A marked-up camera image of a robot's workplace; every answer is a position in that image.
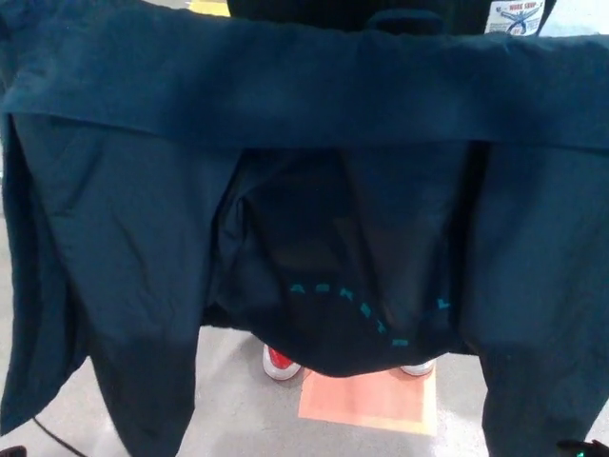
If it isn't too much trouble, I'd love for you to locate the person's red white sneaker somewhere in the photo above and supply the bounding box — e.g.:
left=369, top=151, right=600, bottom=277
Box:
left=262, top=344, right=303, bottom=381
left=399, top=359, right=436, bottom=378

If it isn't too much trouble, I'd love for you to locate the person's right red white sneaker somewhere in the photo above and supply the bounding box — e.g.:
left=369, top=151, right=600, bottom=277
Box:
left=262, top=344, right=303, bottom=381

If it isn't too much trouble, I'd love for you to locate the dark navy coat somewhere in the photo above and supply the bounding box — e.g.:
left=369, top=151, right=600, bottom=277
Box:
left=0, top=0, right=609, bottom=457

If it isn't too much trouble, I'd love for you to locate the yellow floor tape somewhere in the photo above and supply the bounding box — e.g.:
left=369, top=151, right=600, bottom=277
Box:
left=187, top=0, right=232, bottom=15

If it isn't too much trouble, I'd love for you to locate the person's black sweater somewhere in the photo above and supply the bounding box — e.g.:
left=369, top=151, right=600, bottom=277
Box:
left=226, top=0, right=559, bottom=37

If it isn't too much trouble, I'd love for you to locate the person's left red white sneaker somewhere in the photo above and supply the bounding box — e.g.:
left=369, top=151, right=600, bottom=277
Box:
left=399, top=359, right=436, bottom=378

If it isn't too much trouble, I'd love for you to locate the orange rectangular floor marker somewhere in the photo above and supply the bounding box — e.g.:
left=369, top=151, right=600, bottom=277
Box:
left=297, top=365, right=438, bottom=437

